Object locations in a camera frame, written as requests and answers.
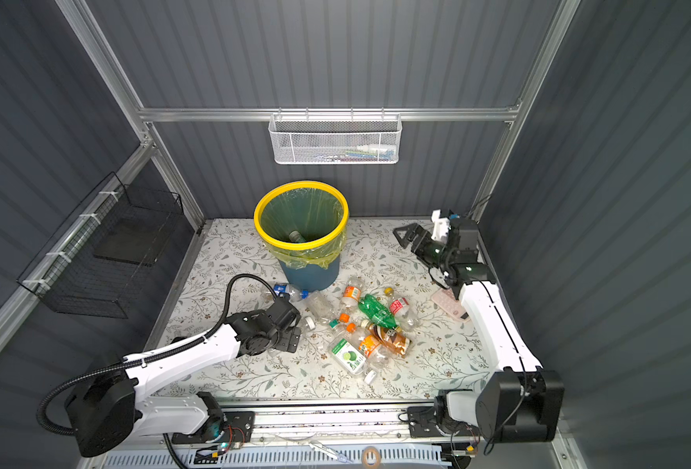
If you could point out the blue label water bottle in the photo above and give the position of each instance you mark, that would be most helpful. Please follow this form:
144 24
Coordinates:
293 292

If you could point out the pink label clear bottle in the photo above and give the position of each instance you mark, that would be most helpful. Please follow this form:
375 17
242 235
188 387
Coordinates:
401 308

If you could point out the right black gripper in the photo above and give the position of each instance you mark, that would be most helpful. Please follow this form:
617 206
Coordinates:
416 231

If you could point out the brown tea bottle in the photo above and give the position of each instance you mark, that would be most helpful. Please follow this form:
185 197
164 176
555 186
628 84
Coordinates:
394 339

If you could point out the green label clear bottle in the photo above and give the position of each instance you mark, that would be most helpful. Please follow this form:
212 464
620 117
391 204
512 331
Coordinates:
297 237

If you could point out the green plastic bottle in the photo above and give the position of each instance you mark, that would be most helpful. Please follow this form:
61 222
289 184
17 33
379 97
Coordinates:
376 312

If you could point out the tape roll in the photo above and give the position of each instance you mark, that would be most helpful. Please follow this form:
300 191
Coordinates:
371 458

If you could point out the clear crushed bottle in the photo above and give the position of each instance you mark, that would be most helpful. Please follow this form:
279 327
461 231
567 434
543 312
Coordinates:
321 308

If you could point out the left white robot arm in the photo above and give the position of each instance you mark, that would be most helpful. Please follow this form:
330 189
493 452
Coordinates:
116 399

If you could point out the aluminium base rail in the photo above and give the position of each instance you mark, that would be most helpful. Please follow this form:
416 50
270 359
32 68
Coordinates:
404 419

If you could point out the floral table mat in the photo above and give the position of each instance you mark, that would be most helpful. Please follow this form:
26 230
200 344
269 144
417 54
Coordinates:
445 353

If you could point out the teal bin yellow rim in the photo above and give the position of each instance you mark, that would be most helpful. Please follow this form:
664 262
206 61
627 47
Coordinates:
304 226

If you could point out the lime label clear bottle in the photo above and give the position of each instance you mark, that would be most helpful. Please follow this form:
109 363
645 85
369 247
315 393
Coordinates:
346 354

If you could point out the white wire wall basket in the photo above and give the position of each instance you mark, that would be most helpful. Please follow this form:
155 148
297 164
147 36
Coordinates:
309 141

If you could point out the black wire side basket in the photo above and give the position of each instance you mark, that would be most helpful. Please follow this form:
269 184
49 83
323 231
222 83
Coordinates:
99 267

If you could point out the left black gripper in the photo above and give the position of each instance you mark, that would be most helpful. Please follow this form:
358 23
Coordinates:
289 343

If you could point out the orange label bottle near lime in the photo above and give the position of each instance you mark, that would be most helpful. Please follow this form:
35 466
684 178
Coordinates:
371 347

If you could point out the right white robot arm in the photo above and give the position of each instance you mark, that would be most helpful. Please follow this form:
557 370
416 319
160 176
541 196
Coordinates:
520 400

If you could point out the orange label small bottle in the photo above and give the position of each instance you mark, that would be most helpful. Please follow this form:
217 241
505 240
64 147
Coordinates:
353 291

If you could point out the white tube in basket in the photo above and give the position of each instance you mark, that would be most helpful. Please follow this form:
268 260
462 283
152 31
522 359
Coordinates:
378 151

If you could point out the orange cap clear bottle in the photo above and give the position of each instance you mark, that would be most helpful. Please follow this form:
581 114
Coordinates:
342 326

